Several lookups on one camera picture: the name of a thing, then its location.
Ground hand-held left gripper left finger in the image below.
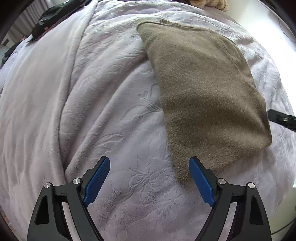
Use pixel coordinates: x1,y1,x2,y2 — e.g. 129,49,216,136
26,156,111,241

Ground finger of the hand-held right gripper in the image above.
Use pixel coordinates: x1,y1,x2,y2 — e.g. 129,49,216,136
267,109,296,132

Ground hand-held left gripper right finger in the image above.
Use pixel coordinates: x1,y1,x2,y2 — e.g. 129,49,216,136
188,156,272,241

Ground beige knit sweater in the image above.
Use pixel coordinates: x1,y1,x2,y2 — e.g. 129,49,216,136
136,20,273,183

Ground dark clothes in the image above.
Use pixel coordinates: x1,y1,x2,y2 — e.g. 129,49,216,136
25,0,93,43

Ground lilac embossed blanket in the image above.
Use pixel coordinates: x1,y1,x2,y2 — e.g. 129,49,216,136
0,0,296,241

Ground beige striped cloth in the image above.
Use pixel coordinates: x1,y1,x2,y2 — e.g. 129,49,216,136
187,0,229,12

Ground grey curtain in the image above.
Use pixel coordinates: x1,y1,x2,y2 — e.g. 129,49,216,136
7,0,53,44

